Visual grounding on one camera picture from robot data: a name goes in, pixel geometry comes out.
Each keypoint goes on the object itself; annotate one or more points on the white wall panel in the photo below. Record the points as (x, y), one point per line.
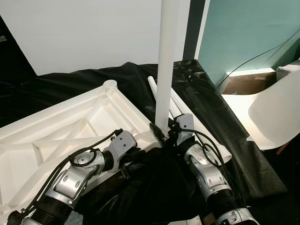
(84, 33)

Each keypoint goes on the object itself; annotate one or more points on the black vertical wall post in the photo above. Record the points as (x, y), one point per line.
(194, 28)

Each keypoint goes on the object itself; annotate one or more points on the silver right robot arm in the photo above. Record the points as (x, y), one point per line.
(206, 168)

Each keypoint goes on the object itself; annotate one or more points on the grey cushion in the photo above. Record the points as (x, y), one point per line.
(288, 70)

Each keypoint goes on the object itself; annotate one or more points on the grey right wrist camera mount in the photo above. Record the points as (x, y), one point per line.
(183, 126)

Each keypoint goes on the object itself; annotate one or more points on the white plastic chair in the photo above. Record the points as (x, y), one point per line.
(276, 112)

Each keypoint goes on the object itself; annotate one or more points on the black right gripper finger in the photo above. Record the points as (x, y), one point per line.
(157, 132)

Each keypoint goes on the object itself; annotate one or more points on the white plastic table leg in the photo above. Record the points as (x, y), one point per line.
(186, 105)
(174, 110)
(153, 86)
(166, 65)

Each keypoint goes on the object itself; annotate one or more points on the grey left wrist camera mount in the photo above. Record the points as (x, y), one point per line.
(123, 145)

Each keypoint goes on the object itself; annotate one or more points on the white plastic table top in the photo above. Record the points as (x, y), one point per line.
(56, 131)

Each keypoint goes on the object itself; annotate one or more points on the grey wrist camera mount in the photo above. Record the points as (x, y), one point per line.
(123, 145)
(183, 126)

